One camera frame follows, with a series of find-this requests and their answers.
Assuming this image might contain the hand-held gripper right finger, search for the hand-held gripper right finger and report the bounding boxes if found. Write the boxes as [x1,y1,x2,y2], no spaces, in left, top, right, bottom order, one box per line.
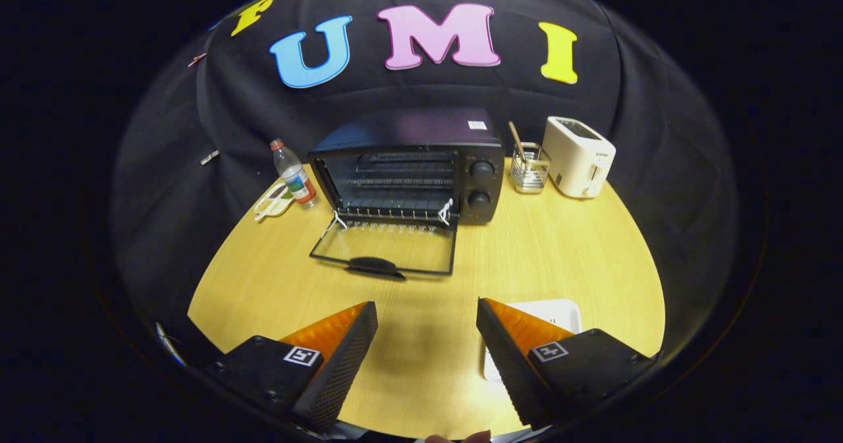
[476,297,660,430]

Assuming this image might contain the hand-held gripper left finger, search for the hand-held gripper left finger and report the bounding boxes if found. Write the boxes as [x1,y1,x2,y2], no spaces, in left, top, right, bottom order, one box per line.
[198,301,380,434]

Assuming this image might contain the white food tray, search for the white food tray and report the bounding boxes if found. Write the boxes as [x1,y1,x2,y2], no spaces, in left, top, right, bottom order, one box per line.
[482,298,584,384]

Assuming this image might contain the black toaster oven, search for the black toaster oven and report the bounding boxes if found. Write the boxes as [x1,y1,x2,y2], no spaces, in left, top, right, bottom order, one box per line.
[307,107,506,281]

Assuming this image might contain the white bread toaster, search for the white bread toaster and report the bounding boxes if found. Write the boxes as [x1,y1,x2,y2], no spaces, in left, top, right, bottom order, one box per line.
[541,115,618,200]

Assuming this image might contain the white divided snack dish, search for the white divided snack dish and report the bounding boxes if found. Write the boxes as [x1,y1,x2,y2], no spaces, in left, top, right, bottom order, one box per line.
[253,182,296,222]

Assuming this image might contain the clear plastic water bottle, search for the clear plastic water bottle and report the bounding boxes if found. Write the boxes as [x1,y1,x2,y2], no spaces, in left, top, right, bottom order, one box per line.
[269,138,319,210]

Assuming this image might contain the wooden utensil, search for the wooden utensil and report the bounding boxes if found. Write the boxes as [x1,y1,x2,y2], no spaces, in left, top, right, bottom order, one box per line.
[506,120,528,165]

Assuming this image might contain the wire utensil holder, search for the wire utensil holder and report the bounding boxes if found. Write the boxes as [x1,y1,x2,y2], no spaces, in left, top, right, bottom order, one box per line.
[510,142,552,195]

